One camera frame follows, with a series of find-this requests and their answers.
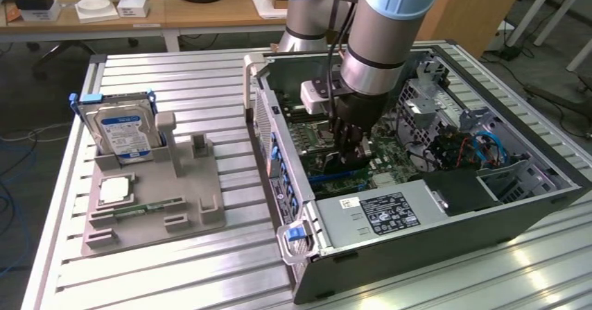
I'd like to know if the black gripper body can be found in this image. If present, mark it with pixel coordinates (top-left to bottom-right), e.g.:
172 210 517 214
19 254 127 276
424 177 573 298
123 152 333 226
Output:
332 93 391 135

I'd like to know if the black graphics card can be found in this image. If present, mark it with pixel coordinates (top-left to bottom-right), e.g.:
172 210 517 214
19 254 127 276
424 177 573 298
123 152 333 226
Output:
321 136 376 172

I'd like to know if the long blue expansion slot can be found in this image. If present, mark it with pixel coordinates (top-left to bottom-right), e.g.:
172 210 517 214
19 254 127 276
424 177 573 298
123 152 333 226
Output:
308 170 355 184

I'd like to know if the CPU socket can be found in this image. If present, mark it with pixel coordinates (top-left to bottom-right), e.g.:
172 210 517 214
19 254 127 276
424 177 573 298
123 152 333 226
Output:
313 119 340 145

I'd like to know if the black installed RAM stick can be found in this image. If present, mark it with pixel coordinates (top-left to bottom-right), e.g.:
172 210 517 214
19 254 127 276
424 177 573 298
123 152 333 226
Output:
303 145 335 164

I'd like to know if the green motherboard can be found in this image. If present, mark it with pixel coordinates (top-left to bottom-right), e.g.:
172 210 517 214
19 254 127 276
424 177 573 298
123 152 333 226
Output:
276 94 436 200

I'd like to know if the silver disk bay cage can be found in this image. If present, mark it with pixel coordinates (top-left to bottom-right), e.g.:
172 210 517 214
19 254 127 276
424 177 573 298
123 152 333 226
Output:
392 58 468 145

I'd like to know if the grey power supply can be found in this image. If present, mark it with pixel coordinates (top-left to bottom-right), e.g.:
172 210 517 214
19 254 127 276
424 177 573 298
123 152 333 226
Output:
316 180 452 250

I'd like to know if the blue case latch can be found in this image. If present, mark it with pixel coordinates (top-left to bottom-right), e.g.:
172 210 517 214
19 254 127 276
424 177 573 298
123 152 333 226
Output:
285 227 308 244

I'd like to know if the open dark PC case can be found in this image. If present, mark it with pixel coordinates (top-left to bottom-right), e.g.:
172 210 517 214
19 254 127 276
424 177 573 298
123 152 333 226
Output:
243 42 584 306

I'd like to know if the white paper stack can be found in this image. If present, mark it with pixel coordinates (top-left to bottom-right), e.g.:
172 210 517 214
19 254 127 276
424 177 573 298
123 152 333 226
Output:
249 0 289 20

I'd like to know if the black floor box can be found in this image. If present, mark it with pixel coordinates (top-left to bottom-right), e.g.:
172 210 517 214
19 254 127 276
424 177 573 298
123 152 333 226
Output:
496 45 524 62

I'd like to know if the wooden cabinet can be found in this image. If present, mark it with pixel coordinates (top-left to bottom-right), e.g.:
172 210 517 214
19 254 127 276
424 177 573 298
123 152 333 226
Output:
413 0 531 58

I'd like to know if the silver perforated disk bay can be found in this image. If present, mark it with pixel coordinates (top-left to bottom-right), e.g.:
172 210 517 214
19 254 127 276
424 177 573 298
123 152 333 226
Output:
476 157 571 204

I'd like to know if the grey parts rack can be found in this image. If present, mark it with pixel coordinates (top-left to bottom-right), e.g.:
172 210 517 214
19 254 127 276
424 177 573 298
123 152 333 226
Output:
80 110 228 257

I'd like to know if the wooden desk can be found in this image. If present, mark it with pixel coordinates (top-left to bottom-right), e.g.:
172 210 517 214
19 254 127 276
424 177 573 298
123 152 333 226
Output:
0 0 355 44

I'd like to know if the dark chair base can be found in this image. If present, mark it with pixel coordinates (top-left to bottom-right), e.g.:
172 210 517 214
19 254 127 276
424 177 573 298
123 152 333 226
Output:
524 63 592 113

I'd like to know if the hard disk with blue caddy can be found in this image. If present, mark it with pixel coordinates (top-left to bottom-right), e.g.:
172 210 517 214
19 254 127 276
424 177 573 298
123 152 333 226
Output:
68 88 161 166

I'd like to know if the green RAM stick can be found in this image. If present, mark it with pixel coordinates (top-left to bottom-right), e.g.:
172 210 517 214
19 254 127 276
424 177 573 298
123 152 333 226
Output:
113 198 185 218

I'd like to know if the silver CPU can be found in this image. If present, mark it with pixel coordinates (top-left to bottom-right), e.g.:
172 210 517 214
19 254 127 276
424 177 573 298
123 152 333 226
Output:
100 177 135 204

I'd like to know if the small white box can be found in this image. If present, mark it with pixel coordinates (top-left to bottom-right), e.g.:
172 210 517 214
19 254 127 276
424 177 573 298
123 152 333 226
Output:
116 0 152 19

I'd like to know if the white round part on base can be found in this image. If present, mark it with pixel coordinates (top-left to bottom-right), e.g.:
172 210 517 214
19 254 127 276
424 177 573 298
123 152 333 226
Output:
73 0 121 24

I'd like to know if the black office chair base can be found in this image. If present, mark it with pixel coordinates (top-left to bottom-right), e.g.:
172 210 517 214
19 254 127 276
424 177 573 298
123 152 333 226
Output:
25 37 140 79

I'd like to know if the white box with black top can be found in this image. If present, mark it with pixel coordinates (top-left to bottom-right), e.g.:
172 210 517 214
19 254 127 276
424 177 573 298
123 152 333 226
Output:
13 0 63 23

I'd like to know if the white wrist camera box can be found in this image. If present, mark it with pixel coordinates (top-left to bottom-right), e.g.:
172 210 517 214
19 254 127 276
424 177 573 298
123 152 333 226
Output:
299 80 345 115

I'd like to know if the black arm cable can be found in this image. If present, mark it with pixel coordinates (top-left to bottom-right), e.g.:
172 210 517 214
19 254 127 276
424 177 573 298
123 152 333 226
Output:
323 1 357 126

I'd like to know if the red wire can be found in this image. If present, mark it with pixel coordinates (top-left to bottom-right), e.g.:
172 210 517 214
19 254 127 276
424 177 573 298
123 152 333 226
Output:
457 132 476 167

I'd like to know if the blue wire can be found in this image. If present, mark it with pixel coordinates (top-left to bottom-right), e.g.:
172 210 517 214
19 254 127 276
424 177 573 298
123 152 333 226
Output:
475 130 511 168

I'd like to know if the white table frame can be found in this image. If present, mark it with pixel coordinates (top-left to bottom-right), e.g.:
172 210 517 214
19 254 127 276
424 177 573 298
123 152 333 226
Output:
505 0 592 72

